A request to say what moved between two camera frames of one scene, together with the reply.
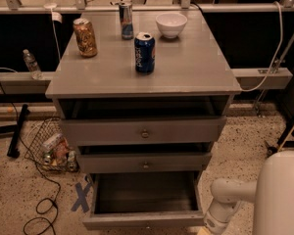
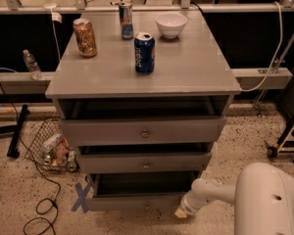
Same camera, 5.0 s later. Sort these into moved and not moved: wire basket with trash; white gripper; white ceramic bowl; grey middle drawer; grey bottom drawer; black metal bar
Moved: white gripper; grey bottom drawer
Not moved: white ceramic bowl; grey middle drawer; black metal bar; wire basket with trash
